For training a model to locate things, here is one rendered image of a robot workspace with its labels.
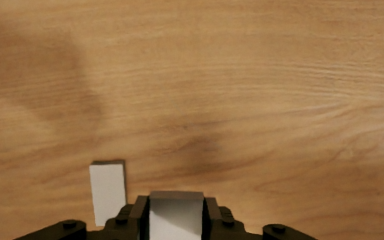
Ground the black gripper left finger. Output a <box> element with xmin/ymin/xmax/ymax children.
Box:
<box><xmin>13</xmin><ymin>196</ymin><xmax>150</xmax><ymax>240</ymax></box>

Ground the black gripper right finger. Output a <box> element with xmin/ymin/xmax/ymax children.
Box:
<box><xmin>201</xmin><ymin>197</ymin><xmax>318</xmax><ymax>240</ymax></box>

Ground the white domino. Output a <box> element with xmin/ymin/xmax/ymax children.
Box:
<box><xmin>89</xmin><ymin>161</ymin><xmax>128</xmax><ymax>226</ymax></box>
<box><xmin>149</xmin><ymin>190</ymin><xmax>204</xmax><ymax>240</ymax></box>

